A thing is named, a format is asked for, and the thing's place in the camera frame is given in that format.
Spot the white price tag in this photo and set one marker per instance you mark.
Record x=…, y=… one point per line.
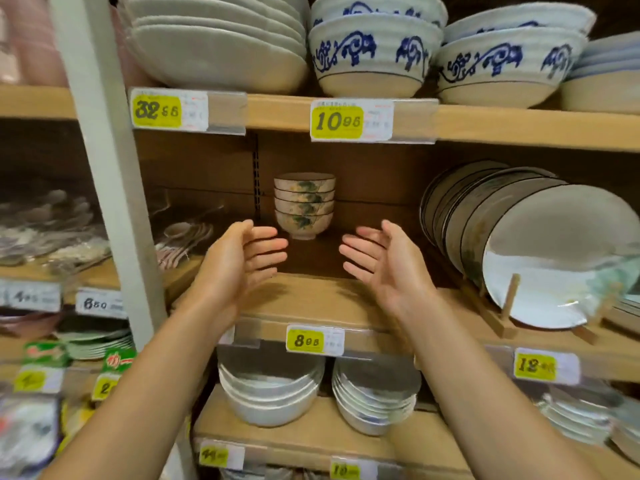
x=30, y=296
x=100, y=303

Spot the person's right forearm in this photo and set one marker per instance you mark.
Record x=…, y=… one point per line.
x=490, y=409

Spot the blue patterned white bowl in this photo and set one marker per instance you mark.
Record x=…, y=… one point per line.
x=525, y=17
x=500, y=92
x=380, y=4
x=370, y=82

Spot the white divided kids plate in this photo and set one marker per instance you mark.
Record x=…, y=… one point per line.
x=25, y=434

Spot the wooden plate rack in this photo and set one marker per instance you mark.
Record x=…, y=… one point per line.
x=510, y=294

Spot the row of black-rimmed floral plates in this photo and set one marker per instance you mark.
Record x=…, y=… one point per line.
x=550, y=244

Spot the person's right hand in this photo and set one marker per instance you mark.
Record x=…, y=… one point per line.
x=395, y=274

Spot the bundle of pink ceramic spoons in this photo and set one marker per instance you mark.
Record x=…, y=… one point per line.
x=177, y=229

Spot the stack of large white bowls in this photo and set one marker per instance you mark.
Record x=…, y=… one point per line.
x=270, y=404

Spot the person's left forearm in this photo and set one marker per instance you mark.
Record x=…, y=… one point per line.
x=140, y=404

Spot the green sign price tag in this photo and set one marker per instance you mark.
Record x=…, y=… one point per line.
x=35, y=379
x=117, y=362

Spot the yellow price tag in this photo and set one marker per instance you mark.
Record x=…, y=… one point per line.
x=345, y=471
x=157, y=111
x=306, y=340
x=535, y=367
x=214, y=455
x=337, y=122

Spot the stack of pale green plates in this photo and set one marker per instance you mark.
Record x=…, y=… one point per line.
x=95, y=344

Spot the stack of large white dishes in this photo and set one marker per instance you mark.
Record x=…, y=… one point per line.
x=215, y=59

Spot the person's left hand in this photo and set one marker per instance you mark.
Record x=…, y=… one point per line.
x=225, y=274

